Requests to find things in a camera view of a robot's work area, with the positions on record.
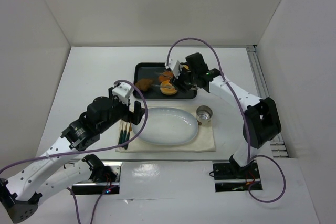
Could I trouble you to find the white oval plate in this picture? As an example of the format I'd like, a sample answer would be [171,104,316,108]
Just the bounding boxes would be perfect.
[132,107,198,146]

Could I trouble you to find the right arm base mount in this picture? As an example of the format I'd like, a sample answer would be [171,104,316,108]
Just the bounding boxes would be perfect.
[209,161,263,193]

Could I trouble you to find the purple cable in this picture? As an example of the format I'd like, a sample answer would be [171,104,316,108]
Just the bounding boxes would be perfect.
[166,37,286,204]
[0,79,150,224]

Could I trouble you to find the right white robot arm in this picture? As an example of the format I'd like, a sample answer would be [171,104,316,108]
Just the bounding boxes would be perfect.
[165,53,282,174]

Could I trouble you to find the green handled fork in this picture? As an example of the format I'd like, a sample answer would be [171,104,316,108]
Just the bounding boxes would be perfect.
[118,122,125,145]

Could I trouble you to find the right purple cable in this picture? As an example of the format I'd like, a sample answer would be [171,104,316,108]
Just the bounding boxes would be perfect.
[166,37,286,204]

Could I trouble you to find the beige cloth placemat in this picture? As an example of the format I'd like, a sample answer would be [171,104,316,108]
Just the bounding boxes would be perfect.
[116,105,216,153]

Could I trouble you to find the orange flat bread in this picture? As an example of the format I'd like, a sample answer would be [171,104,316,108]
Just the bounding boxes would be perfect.
[158,71,174,83]

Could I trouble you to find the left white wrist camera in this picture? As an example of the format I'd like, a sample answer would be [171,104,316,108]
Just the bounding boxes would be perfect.
[109,81,134,105]

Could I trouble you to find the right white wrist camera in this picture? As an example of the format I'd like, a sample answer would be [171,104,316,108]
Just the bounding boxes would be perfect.
[165,59,184,79]

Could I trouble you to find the black tray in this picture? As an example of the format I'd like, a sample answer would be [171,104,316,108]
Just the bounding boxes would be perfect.
[134,62,197,100]

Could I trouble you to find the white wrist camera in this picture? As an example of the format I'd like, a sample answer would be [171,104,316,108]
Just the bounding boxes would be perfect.
[109,81,134,105]
[165,59,184,79]

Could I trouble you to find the green handled knife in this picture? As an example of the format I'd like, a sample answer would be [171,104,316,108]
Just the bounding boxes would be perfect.
[121,123,128,144]

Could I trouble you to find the ring donut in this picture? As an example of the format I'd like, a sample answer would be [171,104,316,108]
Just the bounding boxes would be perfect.
[160,81,178,95]

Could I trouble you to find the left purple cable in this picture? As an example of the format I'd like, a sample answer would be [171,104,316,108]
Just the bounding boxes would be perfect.
[0,79,150,224]

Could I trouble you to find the metal cup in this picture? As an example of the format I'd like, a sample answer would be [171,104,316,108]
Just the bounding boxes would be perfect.
[196,105,213,126]

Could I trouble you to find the brown croissant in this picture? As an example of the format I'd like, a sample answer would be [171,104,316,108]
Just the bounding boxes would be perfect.
[135,78,155,92]

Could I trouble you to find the metal tongs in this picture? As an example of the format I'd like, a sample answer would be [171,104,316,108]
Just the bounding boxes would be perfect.
[154,71,174,86]

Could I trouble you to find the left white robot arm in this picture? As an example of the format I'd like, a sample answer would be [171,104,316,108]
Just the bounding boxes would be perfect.
[1,95,148,223]

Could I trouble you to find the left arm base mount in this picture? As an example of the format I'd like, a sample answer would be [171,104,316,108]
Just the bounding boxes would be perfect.
[70,154,121,195]

